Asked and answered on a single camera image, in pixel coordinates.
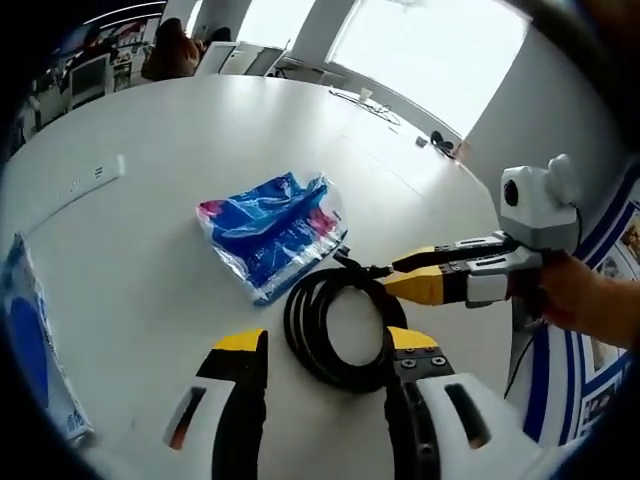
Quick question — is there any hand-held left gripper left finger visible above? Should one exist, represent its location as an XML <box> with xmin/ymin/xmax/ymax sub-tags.
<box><xmin>144</xmin><ymin>327</ymin><xmax>270</xmax><ymax>480</ymax></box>

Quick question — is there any blue plastic bag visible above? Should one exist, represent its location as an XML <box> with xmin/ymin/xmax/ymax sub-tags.
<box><xmin>194</xmin><ymin>172</ymin><xmax>349</xmax><ymax>306</ymax></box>

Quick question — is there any white power strip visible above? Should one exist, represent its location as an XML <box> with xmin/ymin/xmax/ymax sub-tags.
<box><xmin>19</xmin><ymin>153</ymin><xmax>126</xmax><ymax>234</ymax></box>

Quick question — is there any clear bag with blue circle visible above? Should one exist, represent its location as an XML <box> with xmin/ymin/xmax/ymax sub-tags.
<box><xmin>0</xmin><ymin>232</ymin><xmax>96</xmax><ymax>449</ymax></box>

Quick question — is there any person's right hand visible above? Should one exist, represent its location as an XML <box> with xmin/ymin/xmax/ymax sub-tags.
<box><xmin>538</xmin><ymin>252</ymin><xmax>610</xmax><ymax>335</ymax></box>

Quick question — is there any narrow bright window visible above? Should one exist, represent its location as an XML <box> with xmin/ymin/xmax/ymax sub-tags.
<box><xmin>237</xmin><ymin>0</ymin><xmax>316</xmax><ymax>49</ymax></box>

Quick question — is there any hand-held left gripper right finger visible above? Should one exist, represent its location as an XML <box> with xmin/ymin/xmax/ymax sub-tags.
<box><xmin>382</xmin><ymin>325</ymin><xmax>551</xmax><ymax>480</ymax></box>

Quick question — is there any tangle of thin cables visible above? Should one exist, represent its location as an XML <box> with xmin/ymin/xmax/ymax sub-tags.
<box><xmin>327</xmin><ymin>87</ymin><xmax>401</xmax><ymax>126</ymax></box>

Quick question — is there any white office chair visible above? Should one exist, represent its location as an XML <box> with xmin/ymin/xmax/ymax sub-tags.
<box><xmin>194</xmin><ymin>40</ymin><xmax>241</xmax><ymax>76</ymax></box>
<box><xmin>69</xmin><ymin>52</ymin><xmax>111</xmax><ymax>109</ymax></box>

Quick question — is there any grey office chair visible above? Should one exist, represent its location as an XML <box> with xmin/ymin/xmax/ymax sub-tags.
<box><xmin>239</xmin><ymin>44</ymin><xmax>286</xmax><ymax>76</ymax></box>

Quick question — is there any large bright window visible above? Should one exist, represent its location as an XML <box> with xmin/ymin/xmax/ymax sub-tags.
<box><xmin>329</xmin><ymin>0</ymin><xmax>531</xmax><ymax>136</ymax></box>

